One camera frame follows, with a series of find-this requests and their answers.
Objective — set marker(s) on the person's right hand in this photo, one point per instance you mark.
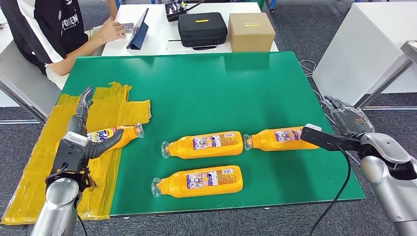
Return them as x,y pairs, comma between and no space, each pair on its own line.
111,32

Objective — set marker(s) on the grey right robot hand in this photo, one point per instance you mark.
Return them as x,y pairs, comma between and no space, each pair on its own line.
351,122

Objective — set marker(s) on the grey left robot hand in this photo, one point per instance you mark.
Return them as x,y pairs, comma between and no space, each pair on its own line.
78,125

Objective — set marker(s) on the orange detergent bottle clear cap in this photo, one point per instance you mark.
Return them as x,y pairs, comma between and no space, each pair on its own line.
202,145
202,180
128,133
270,140

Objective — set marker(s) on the person's left forearm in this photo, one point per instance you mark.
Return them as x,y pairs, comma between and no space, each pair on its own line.
111,9

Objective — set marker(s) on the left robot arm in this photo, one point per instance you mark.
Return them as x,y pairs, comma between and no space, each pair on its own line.
58,208

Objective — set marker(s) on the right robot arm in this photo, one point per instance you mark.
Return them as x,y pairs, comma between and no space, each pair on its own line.
391,195

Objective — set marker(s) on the person's right forearm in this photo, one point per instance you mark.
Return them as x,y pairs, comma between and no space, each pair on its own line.
75,52

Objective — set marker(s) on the grey smartphone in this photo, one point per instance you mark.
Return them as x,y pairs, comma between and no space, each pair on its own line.
129,27

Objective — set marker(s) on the tablet with navy case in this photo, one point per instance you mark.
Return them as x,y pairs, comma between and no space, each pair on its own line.
140,32

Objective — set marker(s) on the blue metal rack leg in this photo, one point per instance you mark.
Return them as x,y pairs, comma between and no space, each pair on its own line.
117,4
273,5

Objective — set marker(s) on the person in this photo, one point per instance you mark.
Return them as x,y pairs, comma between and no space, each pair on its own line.
49,26

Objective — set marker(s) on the white side table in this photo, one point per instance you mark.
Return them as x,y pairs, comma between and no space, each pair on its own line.
358,58

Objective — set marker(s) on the yellow taped plastic mat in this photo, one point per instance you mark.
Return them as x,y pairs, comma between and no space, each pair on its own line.
107,182

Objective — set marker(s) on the black remote controller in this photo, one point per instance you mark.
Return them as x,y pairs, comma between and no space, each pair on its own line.
174,11

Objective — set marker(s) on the grey desk with metal legs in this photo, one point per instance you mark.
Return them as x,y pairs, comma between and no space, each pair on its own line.
19,81

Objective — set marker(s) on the black carry case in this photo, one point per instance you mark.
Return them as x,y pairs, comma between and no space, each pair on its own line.
202,31

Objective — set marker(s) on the brown cardboard box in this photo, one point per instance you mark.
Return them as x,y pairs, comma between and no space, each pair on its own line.
251,34

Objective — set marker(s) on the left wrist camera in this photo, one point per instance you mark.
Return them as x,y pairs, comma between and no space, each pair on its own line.
75,138

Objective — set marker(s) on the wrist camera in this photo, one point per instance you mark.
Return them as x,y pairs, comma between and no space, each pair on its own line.
312,127
75,138

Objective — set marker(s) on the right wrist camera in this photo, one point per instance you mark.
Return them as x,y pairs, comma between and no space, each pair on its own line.
312,127

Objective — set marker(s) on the silver metal table frame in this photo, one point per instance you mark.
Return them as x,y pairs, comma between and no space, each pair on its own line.
409,52

